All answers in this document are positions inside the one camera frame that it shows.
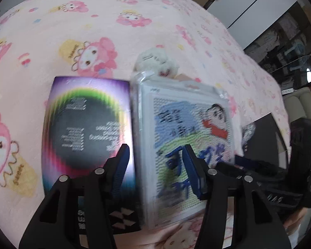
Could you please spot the black cardboard box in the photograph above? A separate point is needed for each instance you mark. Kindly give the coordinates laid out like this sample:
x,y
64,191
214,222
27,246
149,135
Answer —
x,y
269,134

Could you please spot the rainbow screen protector box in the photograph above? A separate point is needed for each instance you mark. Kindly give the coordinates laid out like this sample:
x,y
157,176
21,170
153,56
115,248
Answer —
x,y
80,122

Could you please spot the white cabinet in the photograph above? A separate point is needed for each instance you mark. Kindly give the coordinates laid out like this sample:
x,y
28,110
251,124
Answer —
x,y
248,5

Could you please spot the round glass table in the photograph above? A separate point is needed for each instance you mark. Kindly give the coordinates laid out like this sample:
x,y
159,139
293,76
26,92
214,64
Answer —
x,y
300,70

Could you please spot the pink printed blanket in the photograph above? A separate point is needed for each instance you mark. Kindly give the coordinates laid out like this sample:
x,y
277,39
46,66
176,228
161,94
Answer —
x,y
41,44

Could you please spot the grey sofa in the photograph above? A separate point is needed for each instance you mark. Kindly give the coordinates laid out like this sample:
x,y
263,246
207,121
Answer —
x,y
300,103

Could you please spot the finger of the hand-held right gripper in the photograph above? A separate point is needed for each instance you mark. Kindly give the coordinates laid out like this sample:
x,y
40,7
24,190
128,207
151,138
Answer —
x,y
251,171

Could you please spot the person's right hand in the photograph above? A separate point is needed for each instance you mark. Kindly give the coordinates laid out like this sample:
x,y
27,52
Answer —
x,y
296,217

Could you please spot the dark glass cabinet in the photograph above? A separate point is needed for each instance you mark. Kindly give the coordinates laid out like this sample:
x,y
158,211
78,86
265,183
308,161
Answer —
x,y
282,39

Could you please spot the cartoon bead art package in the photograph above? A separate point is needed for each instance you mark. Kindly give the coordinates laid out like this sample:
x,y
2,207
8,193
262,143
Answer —
x,y
176,124

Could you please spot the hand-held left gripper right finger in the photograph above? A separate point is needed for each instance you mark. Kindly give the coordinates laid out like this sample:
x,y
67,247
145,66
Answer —
x,y
194,171

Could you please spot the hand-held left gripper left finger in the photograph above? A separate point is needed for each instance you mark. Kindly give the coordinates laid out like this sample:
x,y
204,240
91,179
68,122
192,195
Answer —
x,y
120,176

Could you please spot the white plush toy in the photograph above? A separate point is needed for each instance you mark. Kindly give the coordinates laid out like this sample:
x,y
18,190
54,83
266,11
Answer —
x,y
155,59

